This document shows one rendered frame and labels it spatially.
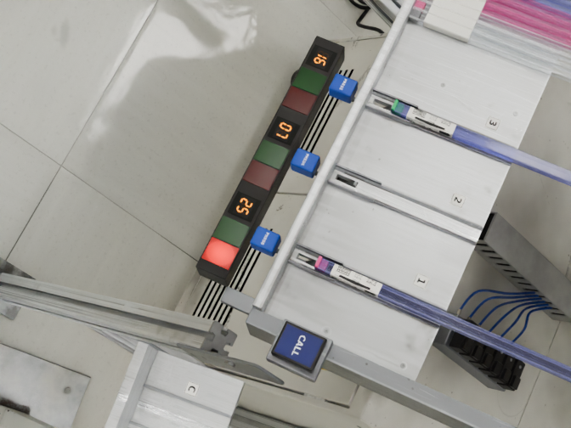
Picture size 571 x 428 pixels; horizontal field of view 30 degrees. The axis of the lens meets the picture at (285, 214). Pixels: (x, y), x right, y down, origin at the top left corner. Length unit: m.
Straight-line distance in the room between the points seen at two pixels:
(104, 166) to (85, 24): 0.25
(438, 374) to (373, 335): 0.38
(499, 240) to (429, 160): 0.33
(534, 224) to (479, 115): 0.43
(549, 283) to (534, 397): 0.20
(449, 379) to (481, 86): 0.48
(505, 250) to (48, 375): 0.82
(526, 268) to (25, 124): 0.86
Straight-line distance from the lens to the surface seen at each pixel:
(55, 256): 1.89
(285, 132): 1.32
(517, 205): 1.69
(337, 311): 1.23
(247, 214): 1.28
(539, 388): 1.78
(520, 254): 1.63
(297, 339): 1.18
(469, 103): 1.33
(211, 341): 1.30
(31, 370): 1.89
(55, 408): 1.93
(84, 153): 1.91
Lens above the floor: 1.69
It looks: 52 degrees down
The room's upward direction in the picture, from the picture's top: 95 degrees clockwise
